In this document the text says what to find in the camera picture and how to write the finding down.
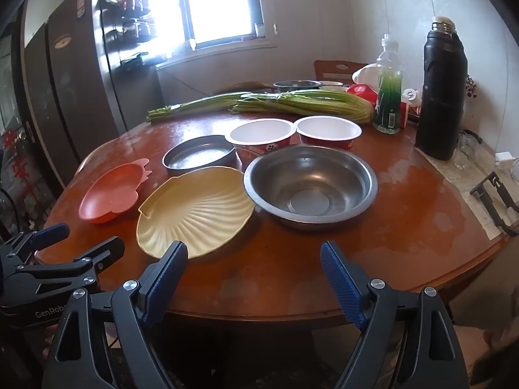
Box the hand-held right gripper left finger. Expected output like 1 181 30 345
42 240 189 389

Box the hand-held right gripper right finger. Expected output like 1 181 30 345
320 241 477 389

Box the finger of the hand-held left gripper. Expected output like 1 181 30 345
0 223 70 270
12 236 125 292

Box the orange plastic plate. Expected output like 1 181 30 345
79 158 152 224

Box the yellow shell-shaped plate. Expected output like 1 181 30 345
136 167 257 261

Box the large steel bowl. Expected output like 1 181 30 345
243 145 379 232

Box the round steel plate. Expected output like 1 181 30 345
162 135 237 171

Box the red and white paper bowl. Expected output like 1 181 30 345
295 116 362 151
225 119 298 167

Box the person's left hand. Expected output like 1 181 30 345
42 324 61 358

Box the glass door with red decals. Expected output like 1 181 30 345
0 28 53 231

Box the dark steel refrigerator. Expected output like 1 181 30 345
22 0 130 187

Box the black folding stand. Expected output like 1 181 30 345
470 171 519 238

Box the long thin celery bunch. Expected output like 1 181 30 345
146 92 260 123

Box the thick celery bunch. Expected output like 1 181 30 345
231 90 374 124

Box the glass mug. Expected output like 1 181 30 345
454 130 483 170

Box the clear bottle with green label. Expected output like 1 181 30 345
372 34 404 134

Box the red tissue pack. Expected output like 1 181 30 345
346 65 382 104

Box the small steel bowl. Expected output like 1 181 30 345
273 80 323 93

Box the black thermos flask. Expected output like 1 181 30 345
414 16 465 161

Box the wooden chair with cutout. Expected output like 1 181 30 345
313 60 369 84

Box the window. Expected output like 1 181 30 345
138 0 276 51

